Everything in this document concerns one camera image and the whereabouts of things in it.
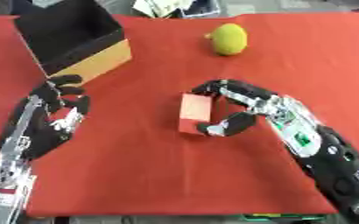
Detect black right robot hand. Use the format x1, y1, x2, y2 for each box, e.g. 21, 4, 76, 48
190, 79, 281, 137

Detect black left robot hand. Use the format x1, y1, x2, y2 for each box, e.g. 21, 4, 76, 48
0, 74, 93, 161

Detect red rectangular block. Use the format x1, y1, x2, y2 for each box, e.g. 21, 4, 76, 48
176, 93, 216, 137

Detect cardboard box with black inside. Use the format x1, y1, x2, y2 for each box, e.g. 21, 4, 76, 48
12, 0, 134, 86

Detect yellow-green toy lemon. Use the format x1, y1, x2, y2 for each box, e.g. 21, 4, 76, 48
204, 23, 250, 57

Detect white printed papers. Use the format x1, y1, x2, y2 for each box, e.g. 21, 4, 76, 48
131, 0, 222, 19

